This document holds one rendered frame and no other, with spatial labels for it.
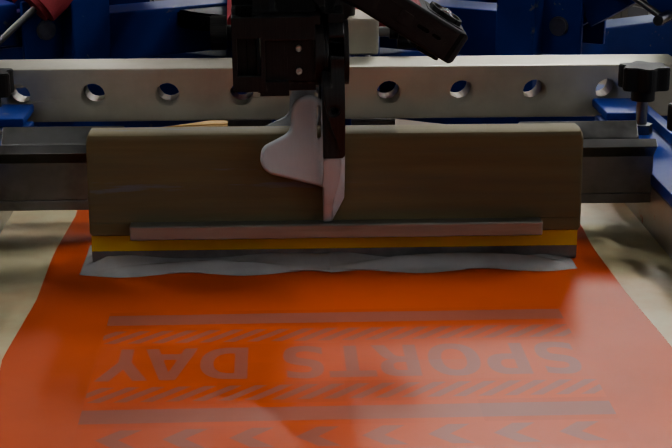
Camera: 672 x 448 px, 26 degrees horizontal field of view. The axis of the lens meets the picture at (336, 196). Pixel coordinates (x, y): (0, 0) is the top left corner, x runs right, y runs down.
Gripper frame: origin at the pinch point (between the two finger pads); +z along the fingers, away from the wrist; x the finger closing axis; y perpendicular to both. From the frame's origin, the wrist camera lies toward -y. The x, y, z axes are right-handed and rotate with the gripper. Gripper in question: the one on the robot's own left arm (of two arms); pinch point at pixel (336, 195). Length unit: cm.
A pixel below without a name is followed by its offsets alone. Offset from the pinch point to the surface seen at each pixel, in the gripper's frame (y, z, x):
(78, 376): 16.5, 4.5, 21.3
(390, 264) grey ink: -3.8, 4.6, 2.5
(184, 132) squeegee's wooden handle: 10.8, -5.2, 0.9
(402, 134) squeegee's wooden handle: -4.8, -4.8, 1.3
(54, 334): 18.8, 4.5, 14.4
